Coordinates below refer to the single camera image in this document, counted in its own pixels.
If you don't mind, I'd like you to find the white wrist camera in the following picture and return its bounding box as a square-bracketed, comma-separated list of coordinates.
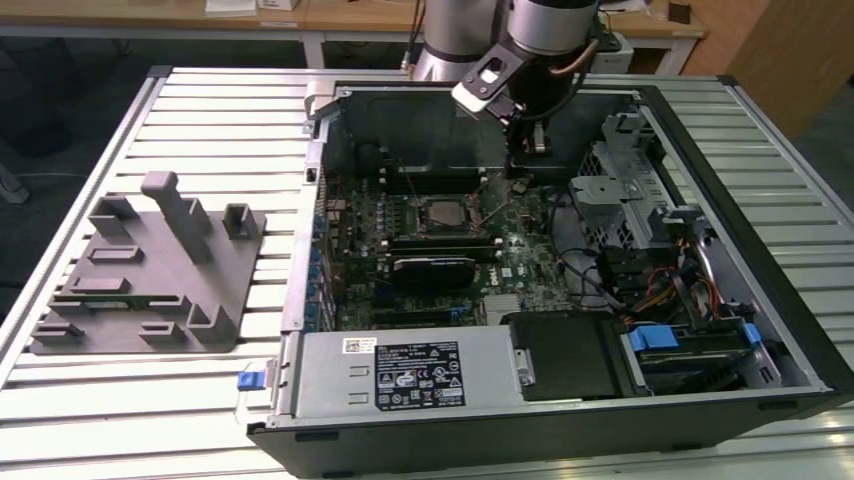
[450, 47, 527, 122]

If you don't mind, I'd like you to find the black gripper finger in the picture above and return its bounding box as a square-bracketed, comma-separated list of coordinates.
[504, 118, 555, 181]

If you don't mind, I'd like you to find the black RAM slot bank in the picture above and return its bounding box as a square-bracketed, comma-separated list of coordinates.
[376, 166, 487, 195]
[384, 236, 503, 260]

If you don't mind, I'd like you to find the small white camera box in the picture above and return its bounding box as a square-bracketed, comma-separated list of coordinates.
[591, 33, 636, 73]

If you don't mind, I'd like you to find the green motherboard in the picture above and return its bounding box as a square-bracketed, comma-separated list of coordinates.
[317, 169, 588, 335]

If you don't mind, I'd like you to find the black drive bay cover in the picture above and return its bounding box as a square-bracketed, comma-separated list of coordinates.
[498, 309, 654, 404]

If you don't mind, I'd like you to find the silver CPU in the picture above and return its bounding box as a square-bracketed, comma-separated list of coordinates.
[426, 197, 472, 227]

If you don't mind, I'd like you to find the small silver heatsink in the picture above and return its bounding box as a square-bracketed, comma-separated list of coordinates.
[482, 294, 523, 317]

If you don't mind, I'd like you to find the grey power supply unit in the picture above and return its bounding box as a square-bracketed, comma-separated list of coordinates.
[264, 327, 516, 430]

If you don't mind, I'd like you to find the silver metal drive cage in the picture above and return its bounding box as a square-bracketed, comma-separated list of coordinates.
[566, 112, 720, 251]

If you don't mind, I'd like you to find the black graphics card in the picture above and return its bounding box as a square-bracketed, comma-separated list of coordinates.
[388, 255, 479, 295]

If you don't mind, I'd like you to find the CPU socket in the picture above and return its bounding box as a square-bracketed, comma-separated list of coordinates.
[407, 193, 487, 239]

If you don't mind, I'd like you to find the coloured power wire bundle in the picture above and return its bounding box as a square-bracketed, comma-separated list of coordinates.
[623, 238, 728, 326]

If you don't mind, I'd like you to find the wooden desk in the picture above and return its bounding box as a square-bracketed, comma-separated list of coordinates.
[0, 0, 710, 76]

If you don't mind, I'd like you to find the grey furniture leg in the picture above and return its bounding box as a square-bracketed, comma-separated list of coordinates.
[0, 162, 29, 205]

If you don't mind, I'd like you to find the hard disk in blue carrier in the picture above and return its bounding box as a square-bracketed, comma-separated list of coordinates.
[619, 322, 768, 397]

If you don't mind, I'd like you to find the black PC case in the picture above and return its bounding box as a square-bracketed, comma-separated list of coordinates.
[244, 78, 839, 479]

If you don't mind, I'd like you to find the grey parts rack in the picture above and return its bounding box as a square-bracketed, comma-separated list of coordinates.
[29, 170, 268, 356]

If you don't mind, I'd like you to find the wooden cabinet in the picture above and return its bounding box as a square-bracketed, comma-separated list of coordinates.
[683, 0, 854, 141]

